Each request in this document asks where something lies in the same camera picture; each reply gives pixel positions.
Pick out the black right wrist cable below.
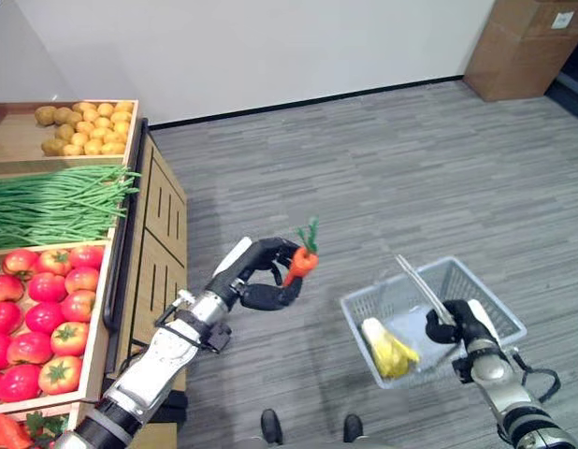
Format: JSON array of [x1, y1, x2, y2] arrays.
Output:
[[512, 348, 563, 404]]

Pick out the yellow napa cabbage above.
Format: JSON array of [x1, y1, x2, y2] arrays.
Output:
[[361, 317, 422, 381]]

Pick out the grey wire shopping basket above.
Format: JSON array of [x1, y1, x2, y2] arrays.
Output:
[[340, 253, 528, 392]]

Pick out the orange carrot with green top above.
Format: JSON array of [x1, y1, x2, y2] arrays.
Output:
[[282, 216, 321, 289], [0, 411, 69, 449]]

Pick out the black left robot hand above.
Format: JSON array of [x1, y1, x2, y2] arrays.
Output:
[[208, 236, 305, 312]]

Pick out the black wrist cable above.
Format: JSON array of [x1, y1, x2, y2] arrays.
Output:
[[153, 289, 210, 353], [512, 348, 563, 404]]

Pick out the brown cardboard box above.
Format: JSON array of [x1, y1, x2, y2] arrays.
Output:
[[462, 0, 578, 104]]

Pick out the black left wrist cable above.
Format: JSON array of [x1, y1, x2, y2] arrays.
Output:
[[153, 289, 210, 353]]

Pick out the dark left robot foot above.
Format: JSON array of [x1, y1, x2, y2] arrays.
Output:
[[260, 408, 284, 445]]

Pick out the green long beans bunch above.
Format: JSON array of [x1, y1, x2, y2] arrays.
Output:
[[0, 165, 142, 251]]

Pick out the dark robot foot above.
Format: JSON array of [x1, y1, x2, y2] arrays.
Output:
[[342, 413, 365, 443], [260, 408, 284, 445]]

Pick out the black baseboard strip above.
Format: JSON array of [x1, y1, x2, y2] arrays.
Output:
[[147, 74, 467, 132]]

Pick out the dark right robot foot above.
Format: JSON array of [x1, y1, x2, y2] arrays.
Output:
[[342, 413, 365, 443]]

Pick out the wooden produce display stand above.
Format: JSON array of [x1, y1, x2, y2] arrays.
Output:
[[0, 98, 190, 449]]

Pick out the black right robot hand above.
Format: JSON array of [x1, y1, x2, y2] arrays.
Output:
[[425, 298, 501, 350]]

